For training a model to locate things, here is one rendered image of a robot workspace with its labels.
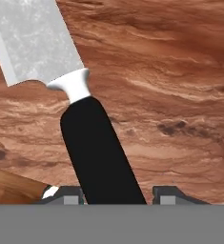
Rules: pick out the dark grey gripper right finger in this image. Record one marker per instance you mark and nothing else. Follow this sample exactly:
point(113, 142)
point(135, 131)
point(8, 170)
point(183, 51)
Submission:
point(167, 192)

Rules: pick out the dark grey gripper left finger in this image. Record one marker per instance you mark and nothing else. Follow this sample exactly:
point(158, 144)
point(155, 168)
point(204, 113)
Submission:
point(72, 193)

